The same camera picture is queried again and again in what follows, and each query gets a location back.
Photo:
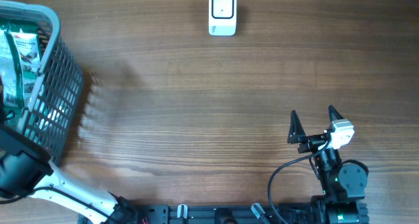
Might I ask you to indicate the green white packaged product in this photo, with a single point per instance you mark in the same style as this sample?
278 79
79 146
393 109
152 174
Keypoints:
20 63

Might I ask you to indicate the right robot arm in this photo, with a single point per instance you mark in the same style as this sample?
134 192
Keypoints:
343 181

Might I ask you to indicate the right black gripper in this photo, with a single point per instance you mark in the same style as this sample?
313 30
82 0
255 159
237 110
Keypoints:
296 135

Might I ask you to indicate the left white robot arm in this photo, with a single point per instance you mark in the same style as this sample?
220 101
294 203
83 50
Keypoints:
27 170

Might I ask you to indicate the grey plastic shopping basket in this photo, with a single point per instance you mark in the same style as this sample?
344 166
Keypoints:
47 118

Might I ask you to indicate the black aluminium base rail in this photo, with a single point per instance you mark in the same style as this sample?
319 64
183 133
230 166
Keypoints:
292 213

